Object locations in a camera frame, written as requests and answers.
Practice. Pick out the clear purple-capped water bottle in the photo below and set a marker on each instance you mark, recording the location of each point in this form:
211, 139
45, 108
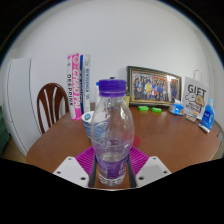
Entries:
111, 133

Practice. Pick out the white and blue shuttlecock tube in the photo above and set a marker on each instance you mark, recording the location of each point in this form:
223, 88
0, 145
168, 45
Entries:
86, 83

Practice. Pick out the white remote control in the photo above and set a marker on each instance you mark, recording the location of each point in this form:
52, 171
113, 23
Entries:
203, 128

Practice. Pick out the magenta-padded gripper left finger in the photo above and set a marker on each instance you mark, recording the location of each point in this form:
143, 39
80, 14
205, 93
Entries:
71, 170

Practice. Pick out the blue printed mug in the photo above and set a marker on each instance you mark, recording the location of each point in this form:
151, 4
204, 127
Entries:
86, 121

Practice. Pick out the green stacked crates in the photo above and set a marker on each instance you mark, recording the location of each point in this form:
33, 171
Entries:
3, 130

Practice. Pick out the clear snack packet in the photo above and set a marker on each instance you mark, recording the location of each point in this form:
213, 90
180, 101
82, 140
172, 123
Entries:
191, 117

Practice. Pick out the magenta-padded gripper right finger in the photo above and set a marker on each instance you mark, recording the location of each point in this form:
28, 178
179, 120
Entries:
151, 170

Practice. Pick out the blue detergent bottle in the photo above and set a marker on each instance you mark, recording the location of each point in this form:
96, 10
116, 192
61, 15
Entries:
207, 116

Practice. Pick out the blue tissue pack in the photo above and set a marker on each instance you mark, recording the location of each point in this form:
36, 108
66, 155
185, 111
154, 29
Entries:
176, 109

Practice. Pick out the brown wooden chair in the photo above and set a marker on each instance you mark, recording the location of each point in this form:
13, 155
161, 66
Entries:
41, 100

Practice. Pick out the framed group photo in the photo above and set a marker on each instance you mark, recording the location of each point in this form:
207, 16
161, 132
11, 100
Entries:
153, 86

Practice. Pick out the white printed paper bag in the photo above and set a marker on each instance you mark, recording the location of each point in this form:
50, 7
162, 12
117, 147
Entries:
195, 96

